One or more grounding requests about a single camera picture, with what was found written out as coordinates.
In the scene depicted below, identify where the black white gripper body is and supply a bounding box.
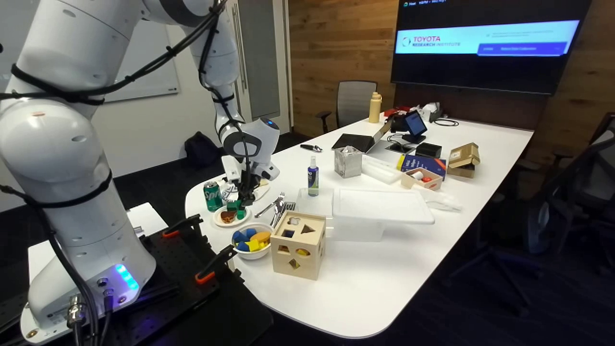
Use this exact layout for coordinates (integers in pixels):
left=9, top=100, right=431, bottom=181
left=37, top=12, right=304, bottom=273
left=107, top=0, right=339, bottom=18
left=222, top=154, right=280, bottom=193

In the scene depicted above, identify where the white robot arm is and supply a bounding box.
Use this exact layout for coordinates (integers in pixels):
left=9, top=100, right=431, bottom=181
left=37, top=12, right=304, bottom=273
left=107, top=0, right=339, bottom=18
left=0, top=0, right=280, bottom=344

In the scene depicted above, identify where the white plate with toy food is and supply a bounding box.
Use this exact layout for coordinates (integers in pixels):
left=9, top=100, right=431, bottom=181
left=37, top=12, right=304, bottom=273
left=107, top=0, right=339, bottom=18
left=212, top=208, right=251, bottom=229

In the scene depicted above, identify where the white bowl of blocks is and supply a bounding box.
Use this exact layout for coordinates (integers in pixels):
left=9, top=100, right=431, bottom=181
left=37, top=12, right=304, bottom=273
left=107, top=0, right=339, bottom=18
left=231, top=225, right=272, bottom=262

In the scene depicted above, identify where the clear plastic container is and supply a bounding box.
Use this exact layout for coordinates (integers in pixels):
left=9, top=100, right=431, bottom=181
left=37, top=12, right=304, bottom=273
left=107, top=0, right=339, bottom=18
left=297, top=189, right=435, bottom=243

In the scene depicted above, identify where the green soda can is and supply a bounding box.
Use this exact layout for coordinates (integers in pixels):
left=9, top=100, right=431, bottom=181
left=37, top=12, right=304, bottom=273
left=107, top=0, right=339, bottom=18
left=205, top=183, right=224, bottom=212

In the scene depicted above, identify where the black marker pen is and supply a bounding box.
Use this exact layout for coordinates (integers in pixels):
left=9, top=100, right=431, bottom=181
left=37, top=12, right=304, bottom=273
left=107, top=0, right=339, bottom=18
left=301, top=145, right=324, bottom=154

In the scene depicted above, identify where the blue sanitizer bottle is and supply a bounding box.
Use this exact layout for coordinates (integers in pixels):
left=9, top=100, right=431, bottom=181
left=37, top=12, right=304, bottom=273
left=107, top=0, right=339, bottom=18
left=308, top=156, right=320, bottom=196

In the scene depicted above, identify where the wooden shape sorter box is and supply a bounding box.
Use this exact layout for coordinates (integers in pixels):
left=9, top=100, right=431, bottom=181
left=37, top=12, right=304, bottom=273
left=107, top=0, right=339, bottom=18
left=272, top=212, right=328, bottom=279

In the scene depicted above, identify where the black orange clamp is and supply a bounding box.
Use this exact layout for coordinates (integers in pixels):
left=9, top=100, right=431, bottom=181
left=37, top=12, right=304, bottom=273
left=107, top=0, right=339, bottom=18
left=158, top=214, right=237, bottom=287

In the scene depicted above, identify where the black laptop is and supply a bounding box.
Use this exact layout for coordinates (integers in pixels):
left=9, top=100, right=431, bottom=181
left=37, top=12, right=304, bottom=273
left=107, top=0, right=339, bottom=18
left=335, top=133, right=376, bottom=154

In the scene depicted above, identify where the grey office chair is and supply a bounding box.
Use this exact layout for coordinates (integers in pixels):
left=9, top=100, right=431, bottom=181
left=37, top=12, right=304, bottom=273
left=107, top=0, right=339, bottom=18
left=318, top=81, right=378, bottom=131

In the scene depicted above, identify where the tan bottle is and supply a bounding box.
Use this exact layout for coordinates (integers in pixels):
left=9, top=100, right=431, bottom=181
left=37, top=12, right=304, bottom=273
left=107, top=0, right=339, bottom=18
left=368, top=93, right=383, bottom=123

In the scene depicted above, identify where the wall television screen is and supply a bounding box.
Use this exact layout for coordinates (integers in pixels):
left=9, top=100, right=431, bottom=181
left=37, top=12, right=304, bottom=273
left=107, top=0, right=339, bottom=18
left=393, top=0, right=593, bottom=95

